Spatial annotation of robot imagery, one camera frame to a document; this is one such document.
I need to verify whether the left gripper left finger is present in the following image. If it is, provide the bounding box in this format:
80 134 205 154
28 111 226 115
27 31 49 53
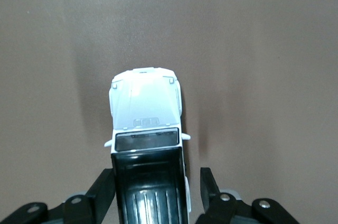
0 168 119 224

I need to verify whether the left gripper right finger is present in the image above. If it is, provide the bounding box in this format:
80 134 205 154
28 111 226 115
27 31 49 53
195 167 298 224

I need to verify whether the white jeep toy black roof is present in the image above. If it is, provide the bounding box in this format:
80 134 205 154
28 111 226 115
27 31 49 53
104 67 191 224

